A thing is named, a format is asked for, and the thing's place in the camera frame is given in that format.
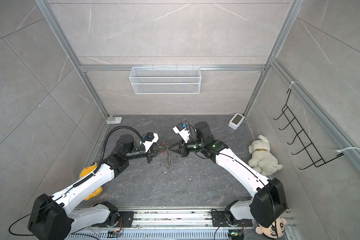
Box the white wall socket box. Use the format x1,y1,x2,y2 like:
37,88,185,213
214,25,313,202
106,117,123,125

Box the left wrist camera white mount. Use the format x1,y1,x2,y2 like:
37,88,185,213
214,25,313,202
142,132,159,152

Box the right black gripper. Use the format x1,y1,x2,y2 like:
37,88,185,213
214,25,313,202
168,137,206,158

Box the black wire hook rack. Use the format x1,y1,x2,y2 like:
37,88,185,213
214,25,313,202
273,89,344,170

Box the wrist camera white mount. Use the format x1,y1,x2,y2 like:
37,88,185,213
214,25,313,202
142,132,159,152
173,123,190,143

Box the beige plush doll striped shirt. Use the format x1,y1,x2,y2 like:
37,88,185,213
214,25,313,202
255,218,287,240

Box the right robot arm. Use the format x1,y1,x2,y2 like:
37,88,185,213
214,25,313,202
169,122,288,228

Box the white digital timer device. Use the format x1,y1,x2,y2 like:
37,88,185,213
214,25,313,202
228,113,245,130

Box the white plush dog toy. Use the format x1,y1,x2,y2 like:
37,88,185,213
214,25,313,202
248,135,283,176

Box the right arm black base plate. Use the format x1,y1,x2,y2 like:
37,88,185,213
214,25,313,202
210,209,253,228

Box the yellow plush duck toy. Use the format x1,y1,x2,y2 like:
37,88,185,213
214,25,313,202
79,162,103,201

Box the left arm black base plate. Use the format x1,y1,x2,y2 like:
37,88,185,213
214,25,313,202
98,211,135,228

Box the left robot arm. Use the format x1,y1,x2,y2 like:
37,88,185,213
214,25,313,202
27,126,162,240

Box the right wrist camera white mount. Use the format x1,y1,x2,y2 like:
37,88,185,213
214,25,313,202
173,123,190,143

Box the white wire mesh basket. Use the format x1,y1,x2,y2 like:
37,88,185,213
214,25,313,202
129,67,202,95

